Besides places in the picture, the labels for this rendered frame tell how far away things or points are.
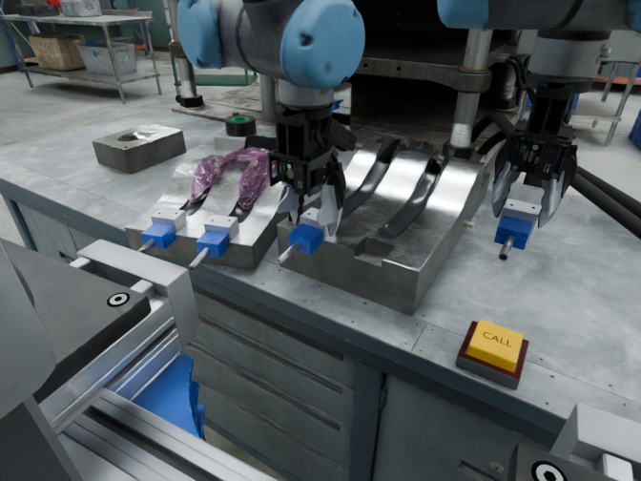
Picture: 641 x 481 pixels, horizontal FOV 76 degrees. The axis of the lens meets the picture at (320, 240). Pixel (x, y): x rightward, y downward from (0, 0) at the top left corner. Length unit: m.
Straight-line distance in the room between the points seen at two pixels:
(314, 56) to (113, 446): 0.34
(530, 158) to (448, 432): 0.48
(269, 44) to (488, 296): 0.54
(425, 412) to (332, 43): 0.63
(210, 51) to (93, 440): 0.37
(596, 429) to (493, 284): 0.46
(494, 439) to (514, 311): 0.21
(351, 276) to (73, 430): 0.44
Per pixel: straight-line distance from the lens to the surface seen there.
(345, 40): 0.38
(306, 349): 0.85
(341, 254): 0.66
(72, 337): 0.34
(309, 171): 0.56
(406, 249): 0.66
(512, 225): 0.66
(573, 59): 0.57
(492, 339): 0.62
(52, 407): 0.41
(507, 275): 0.81
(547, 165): 0.59
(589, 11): 0.46
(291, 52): 0.37
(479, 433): 0.79
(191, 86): 1.91
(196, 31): 0.48
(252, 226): 0.78
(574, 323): 0.76
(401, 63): 1.40
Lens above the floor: 1.25
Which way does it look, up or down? 33 degrees down
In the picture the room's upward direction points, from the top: straight up
